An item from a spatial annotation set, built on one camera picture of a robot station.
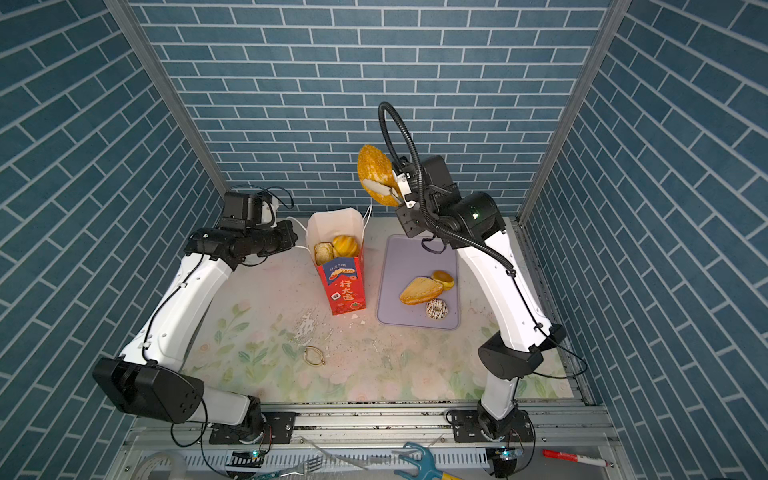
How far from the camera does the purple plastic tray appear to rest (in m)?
0.93

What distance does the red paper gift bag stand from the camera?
0.82 metres

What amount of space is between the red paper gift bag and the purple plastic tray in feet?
0.31

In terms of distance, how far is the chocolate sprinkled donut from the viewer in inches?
36.6
